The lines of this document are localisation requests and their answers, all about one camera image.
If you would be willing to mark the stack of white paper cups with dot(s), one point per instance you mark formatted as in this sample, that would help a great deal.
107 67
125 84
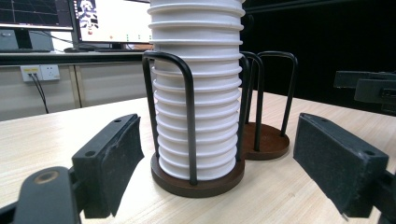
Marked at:
214 102

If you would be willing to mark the black curtain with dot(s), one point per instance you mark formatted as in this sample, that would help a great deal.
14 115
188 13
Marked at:
327 37

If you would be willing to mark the monitor with dark screen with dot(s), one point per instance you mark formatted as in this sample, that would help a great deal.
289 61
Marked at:
34 12

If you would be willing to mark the white wall socket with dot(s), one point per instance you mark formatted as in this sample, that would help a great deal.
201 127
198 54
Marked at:
49 72

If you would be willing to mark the black keyboard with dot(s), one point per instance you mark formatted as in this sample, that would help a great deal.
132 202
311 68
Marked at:
25 50

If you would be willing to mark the wall socket with yellow label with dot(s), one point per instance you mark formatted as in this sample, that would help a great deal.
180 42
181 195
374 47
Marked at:
30 73

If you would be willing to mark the dark office desk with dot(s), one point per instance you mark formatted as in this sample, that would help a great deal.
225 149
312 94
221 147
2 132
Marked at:
62 58

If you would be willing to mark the black computer mouse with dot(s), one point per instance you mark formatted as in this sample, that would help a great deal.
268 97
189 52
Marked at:
71 49

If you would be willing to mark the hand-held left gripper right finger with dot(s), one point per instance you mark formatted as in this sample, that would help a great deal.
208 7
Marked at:
339 165

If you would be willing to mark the monitor with white screen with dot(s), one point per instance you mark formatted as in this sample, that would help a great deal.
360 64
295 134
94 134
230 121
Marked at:
118 21

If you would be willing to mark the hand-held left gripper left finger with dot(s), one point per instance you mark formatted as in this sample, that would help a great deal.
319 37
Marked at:
106 161

